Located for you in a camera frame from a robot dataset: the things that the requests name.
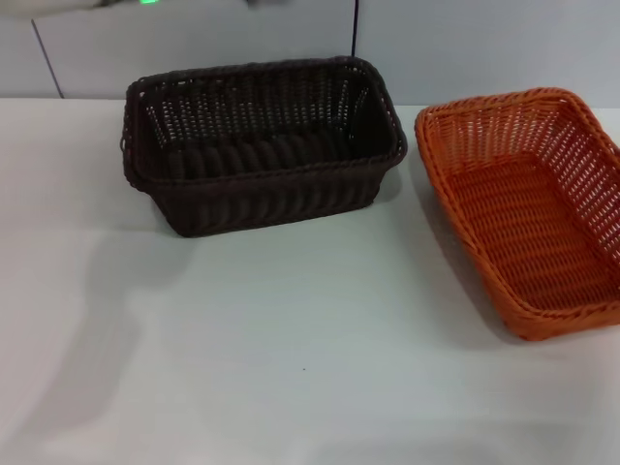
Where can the dark brown wicker basket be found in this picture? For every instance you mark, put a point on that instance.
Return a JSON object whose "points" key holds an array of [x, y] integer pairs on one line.
{"points": [[261, 198]]}

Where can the orange wicker basket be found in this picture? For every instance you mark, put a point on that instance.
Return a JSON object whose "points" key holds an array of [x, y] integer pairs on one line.
{"points": [[528, 227]]}

